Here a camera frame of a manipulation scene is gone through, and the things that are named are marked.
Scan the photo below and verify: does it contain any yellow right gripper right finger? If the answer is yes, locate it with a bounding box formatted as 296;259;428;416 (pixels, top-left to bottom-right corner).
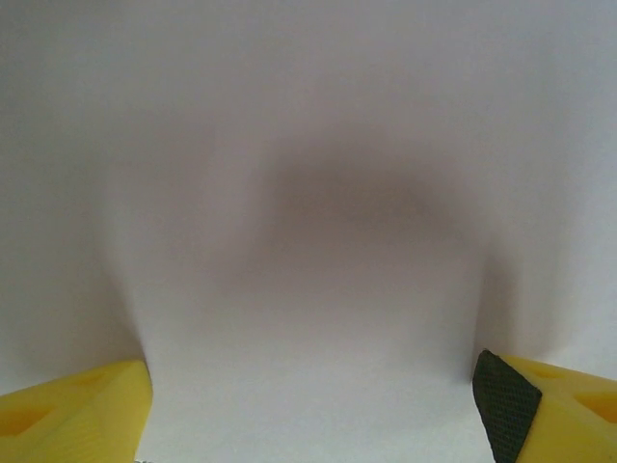
470;349;617;463

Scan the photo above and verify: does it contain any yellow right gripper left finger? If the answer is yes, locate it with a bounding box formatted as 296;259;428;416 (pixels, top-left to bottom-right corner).
0;359;154;463

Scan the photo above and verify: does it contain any lilac paper sheet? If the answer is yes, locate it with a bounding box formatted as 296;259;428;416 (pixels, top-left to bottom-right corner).
0;0;617;463

